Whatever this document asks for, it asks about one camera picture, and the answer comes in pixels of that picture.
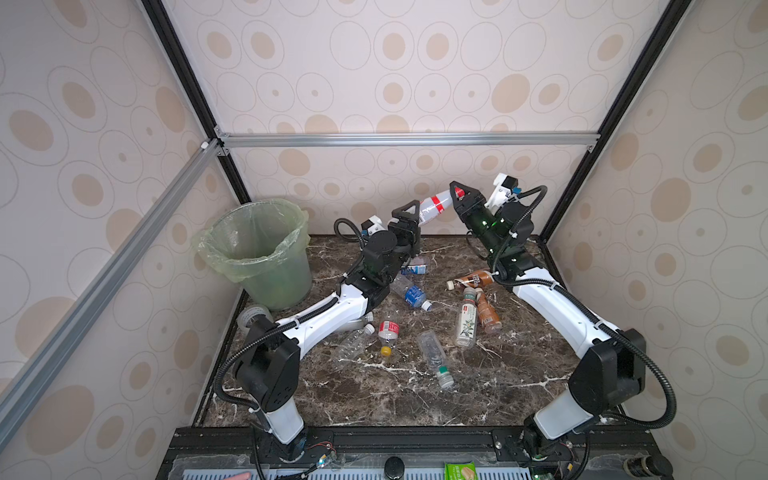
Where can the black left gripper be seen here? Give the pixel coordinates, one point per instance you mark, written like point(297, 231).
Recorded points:
point(407, 234)

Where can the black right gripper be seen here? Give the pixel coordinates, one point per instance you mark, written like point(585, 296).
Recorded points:
point(463, 206)

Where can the white bottle red cap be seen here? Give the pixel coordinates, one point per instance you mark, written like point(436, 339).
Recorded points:
point(438, 206)

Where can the brown Nescafe bottle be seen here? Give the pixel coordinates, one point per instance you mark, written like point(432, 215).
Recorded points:
point(487, 316)
point(476, 279)

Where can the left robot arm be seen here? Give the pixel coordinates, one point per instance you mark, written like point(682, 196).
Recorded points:
point(267, 368)

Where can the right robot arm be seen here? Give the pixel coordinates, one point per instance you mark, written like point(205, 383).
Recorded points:
point(610, 369)

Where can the grey mesh waste bin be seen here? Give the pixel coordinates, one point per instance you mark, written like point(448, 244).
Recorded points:
point(270, 264)

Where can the green plastic bin liner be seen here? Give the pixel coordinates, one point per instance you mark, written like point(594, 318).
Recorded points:
point(252, 240)

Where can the clear bottle pink label blue cap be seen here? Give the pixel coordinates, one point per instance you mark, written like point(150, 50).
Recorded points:
point(416, 266)

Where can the clear Pocari bottle blue label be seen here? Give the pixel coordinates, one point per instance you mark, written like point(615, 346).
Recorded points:
point(407, 290)

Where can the flat clear bottle white cap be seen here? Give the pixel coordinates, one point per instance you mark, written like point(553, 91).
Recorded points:
point(357, 324)

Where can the clear bottle red label yellow cap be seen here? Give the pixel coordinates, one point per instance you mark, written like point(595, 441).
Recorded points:
point(388, 335)

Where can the clear bottle green label grey cap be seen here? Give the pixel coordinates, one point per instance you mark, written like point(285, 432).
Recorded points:
point(467, 319)

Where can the crushed clear bottle white cap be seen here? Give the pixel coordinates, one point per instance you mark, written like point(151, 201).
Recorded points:
point(353, 346)

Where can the clear bottle green neck band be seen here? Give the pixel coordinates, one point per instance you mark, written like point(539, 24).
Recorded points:
point(435, 359)

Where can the black round knob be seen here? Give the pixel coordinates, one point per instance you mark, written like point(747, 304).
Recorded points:
point(394, 468)

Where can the green snack packet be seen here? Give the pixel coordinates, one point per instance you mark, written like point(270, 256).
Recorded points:
point(460, 471)

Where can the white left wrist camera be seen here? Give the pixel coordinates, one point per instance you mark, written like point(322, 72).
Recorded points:
point(371, 226)

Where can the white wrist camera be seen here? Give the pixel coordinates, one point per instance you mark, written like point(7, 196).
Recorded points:
point(371, 226)
point(505, 189)

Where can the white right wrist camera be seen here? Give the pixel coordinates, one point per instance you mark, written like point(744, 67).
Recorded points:
point(505, 189)

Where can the aluminium frame rail back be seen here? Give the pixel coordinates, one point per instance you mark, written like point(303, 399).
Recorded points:
point(427, 139)

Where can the aluminium frame rail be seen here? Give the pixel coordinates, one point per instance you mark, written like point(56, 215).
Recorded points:
point(427, 139)
point(43, 367)

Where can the aluminium frame rail left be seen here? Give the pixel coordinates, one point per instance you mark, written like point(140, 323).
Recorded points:
point(43, 367)

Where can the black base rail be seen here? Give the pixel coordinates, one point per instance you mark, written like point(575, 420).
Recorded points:
point(602, 452)

